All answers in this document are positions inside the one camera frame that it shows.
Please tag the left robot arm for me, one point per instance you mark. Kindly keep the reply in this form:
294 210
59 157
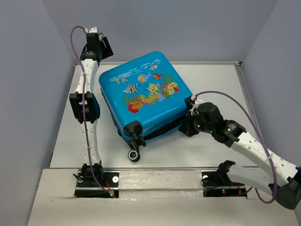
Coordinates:
85 106

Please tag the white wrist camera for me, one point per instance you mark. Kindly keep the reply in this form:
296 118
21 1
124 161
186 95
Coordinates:
93 30
196 102

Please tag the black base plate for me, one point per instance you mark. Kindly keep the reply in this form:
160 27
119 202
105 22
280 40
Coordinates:
88 188
214 188

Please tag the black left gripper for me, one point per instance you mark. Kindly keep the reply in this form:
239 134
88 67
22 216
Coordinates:
108 52

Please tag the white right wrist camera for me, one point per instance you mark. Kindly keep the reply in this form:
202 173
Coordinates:
196 102

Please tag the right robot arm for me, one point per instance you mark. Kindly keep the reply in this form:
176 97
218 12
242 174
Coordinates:
280 178

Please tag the blue kids suitcase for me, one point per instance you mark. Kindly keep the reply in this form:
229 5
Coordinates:
146 99

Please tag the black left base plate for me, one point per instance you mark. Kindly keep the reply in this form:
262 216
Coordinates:
88 188

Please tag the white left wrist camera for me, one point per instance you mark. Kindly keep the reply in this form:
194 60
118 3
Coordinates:
93 30

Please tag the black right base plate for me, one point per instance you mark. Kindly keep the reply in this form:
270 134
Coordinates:
214 188

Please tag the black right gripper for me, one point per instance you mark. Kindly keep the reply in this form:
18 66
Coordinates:
186 126

